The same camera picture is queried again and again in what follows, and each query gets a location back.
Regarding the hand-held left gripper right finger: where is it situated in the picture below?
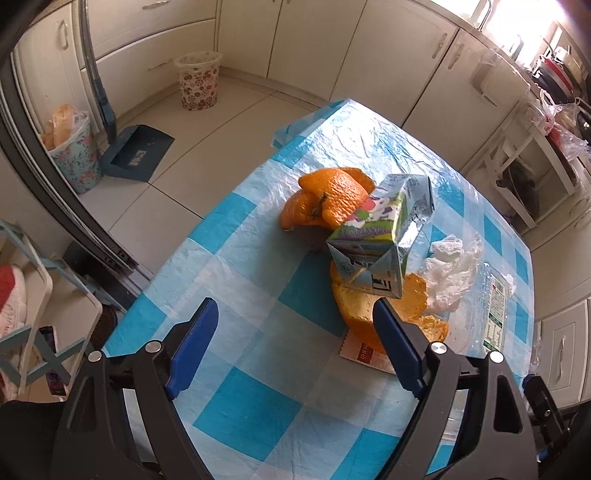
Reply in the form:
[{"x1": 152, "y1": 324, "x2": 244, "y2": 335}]
[{"x1": 373, "y1": 298, "x2": 541, "y2": 480}]

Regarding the blue dustpan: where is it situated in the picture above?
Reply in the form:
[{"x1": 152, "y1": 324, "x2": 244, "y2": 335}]
[{"x1": 99, "y1": 124, "x2": 176, "y2": 182}]

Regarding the blue checked plastic tablecloth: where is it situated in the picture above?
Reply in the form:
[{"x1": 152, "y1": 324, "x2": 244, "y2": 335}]
[{"x1": 104, "y1": 98, "x2": 536, "y2": 480}]

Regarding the white red printed plastic bag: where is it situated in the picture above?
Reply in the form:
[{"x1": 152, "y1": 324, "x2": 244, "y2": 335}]
[{"x1": 538, "y1": 90, "x2": 560, "y2": 136}]

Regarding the white door-hung holder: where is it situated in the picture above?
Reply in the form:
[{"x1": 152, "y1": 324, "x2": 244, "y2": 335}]
[{"x1": 471, "y1": 50, "x2": 511, "y2": 100}]

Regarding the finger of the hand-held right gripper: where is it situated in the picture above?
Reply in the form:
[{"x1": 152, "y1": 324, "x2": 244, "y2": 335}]
[{"x1": 523, "y1": 374, "x2": 573, "y2": 462}]

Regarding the crumpled white tissue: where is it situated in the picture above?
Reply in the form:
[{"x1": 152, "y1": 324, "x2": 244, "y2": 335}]
[{"x1": 422, "y1": 234, "x2": 481, "y2": 315}]

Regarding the white shelf rack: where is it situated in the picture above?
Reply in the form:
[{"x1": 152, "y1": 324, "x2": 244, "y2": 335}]
[{"x1": 468, "y1": 99, "x2": 583, "y2": 229}]

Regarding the clear plastic bag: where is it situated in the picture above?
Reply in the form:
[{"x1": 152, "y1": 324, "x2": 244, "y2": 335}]
[{"x1": 551, "y1": 104, "x2": 591, "y2": 160}]

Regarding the large round orange peel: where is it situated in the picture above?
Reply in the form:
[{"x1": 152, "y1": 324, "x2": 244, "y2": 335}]
[{"x1": 329, "y1": 261, "x2": 450, "y2": 356}]

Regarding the red white snack wrapper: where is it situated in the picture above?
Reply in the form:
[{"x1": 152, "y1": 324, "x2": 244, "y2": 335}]
[{"x1": 338, "y1": 330, "x2": 398, "y2": 374}]

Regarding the crushed milk carton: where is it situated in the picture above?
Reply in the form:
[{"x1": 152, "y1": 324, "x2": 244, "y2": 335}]
[{"x1": 325, "y1": 174, "x2": 435, "y2": 298}]

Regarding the white red floral bin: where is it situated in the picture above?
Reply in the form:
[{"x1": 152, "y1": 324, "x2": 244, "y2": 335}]
[{"x1": 174, "y1": 52, "x2": 222, "y2": 110}]

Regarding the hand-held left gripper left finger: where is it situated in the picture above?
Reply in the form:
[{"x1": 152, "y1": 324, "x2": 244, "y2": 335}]
[{"x1": 54, "y1": 298, "x2": 219, "y2": 480}]

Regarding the red white cloth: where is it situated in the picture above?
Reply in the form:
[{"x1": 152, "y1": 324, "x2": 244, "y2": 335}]
[{"x1": 0, "y1": 265, "x2": 29, "y2": 337}]

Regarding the curled orange peel with stem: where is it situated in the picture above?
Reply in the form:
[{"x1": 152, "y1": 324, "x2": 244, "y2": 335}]
[{"x1": 279, "y1": 167, "x2": 377, "y2": 232}]

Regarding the blue handled broom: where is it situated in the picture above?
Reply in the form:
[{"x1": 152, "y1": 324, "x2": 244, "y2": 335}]
[{"x1": 90, "y1": 74, "x2": 118, "y2": 141}]

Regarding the blue white folding chair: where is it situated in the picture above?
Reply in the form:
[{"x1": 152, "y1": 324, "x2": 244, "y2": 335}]
[{"x1": 0, "y1": 219, "x2": 105, "y2": 398}]

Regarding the clear wrapper with green label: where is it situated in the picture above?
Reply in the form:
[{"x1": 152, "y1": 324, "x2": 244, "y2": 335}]
[{"x1": 450, "y1": 263, "x2": 518, "y2": 357}]

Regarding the teal floral bin with bag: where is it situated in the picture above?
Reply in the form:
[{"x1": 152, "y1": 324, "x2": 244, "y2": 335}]
[{"x1": 41, "y1": 104, "x2": 103, "y2": 195}]

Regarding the black pan with lid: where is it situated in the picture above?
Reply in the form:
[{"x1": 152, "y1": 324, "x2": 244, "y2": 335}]
[{"x1": 496, "y1": 164, "x2": 541, "y2": 217}]

